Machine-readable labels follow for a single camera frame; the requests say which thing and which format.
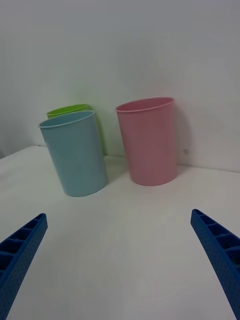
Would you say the pink plastic bin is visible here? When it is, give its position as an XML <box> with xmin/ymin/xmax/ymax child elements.
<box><xmin>115</xmin><ymin>96</ymin><xmax>179</xmax><ymax>187</ymax></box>

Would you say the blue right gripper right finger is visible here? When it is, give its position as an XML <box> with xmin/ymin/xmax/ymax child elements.
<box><xmin>190</xmin><ymin>208</ymin><xmax>240</xmax><ymax>320</ymax></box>

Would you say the yellow-green plastic bin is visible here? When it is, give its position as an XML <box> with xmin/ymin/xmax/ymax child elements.
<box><xmin>46</xmin><ymin>103</ymin><xmax>108</xmax><ymax>156</ymax></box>

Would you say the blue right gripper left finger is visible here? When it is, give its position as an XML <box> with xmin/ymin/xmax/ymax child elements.
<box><xmin>0</xmin><ymin>212</ymin><xmax>49</xmax><ymax>320</ymax></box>

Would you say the pale blue plastic bin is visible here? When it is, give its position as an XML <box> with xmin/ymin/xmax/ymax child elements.
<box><xmin>37</xmin><ymin>110</ymin><xmax>109</xmax><ymax>198</ymax></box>

